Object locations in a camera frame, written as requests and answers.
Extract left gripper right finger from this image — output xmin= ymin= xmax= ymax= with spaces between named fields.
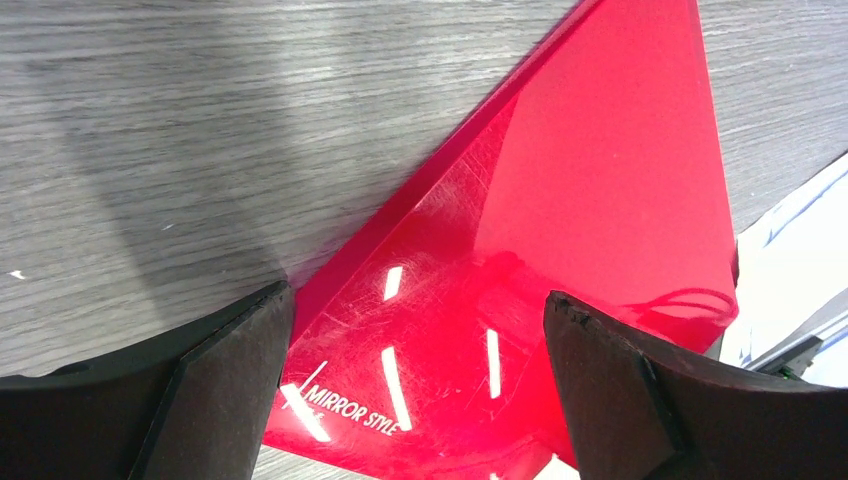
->
xmin=544 ymin=291 xmax=847 ymax=479

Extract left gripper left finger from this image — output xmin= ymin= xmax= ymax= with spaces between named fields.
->
xmin=1 ymin=280 xmax=294 ymax=479

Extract red plastic folder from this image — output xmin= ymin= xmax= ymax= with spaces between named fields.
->
xmin=263 ymin=0 xmax=737 ymax=479

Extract stack of white paper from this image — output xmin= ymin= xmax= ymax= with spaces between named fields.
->
xmin=719 ymin=157 xmax=847 ymax=388

